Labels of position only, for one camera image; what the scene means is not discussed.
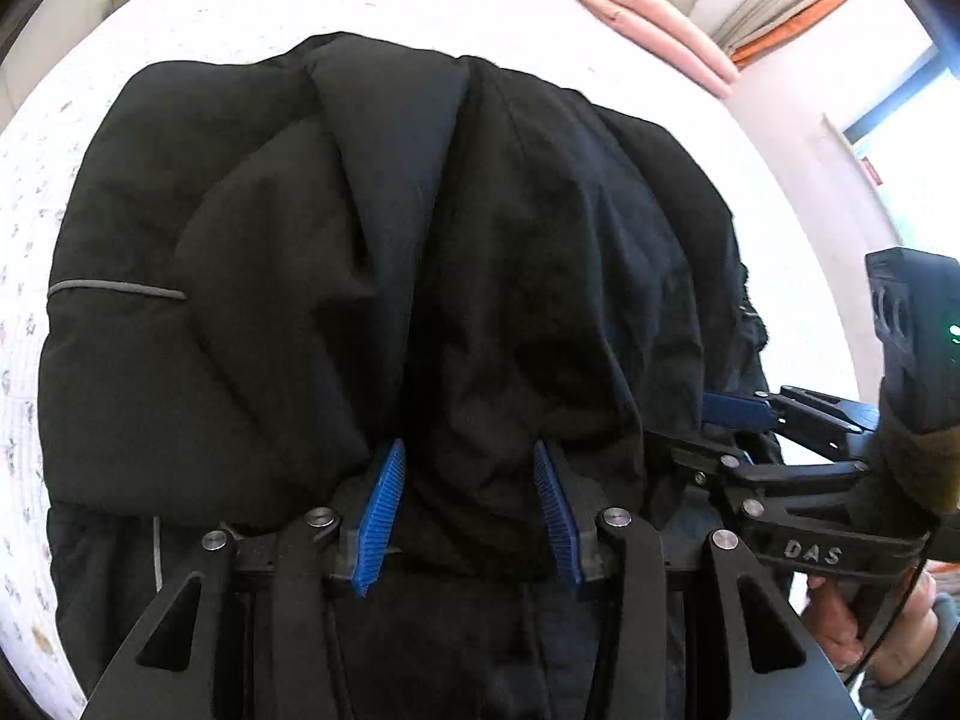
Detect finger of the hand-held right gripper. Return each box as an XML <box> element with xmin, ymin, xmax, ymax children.
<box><xmin>701</xmin><ymin>386</ymin><xmax>880</xmax><ymax>460</ymax></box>
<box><xmin>646</xmin><ymin>431</ymin><xmax>938</xmax><ymax>578</ymax></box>

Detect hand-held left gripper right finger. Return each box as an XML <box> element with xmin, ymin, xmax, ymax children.
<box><xmin>532</xmin><ymin>441</ymin><xmax>863</xmax><ymax>720</ymax></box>

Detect folded pink blanket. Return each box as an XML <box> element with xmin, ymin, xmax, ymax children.
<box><xmin>556</xmin><ymin>0</ymin><xmax>741</xmax><ymax>100</ymax></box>

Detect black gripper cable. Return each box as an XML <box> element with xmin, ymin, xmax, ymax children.
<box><xmin>844</xmin><ymin>532</ymin><xmax>935</xmax><ymax>687</ymax></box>

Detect orange and beige curtain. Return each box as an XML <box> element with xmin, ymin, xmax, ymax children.
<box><xmin>709</xmin><ymin>0</ymin><xmax>878</xmax><ymax>68</ymax></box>

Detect black hooded jacket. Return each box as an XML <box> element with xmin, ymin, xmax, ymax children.
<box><xmin>36</xmin><ymin>31</ymin><xmax>785</xmax><ymax>720</ymax></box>

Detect person's right hand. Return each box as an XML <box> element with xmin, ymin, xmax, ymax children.
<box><xmin>806</xmin><ymin>570</ymin><xmax>940</xmax><ymax>691</ymax></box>

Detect window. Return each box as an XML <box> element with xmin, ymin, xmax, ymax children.
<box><xmin>844</xmin><ymin>41</ymin><xmax>960</xmax><ymax>241</ymax></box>

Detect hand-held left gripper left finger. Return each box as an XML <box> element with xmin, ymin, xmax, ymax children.
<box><xmin>79</xmin><ymin>439</ymin><xmax>406</xmax><ymax>720</ymax></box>

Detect person's right forearm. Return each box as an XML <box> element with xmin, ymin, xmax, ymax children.
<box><xmin>859</xmin><ymin>592</ymin><xmax>960</xmax><ymax>720</ymax></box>

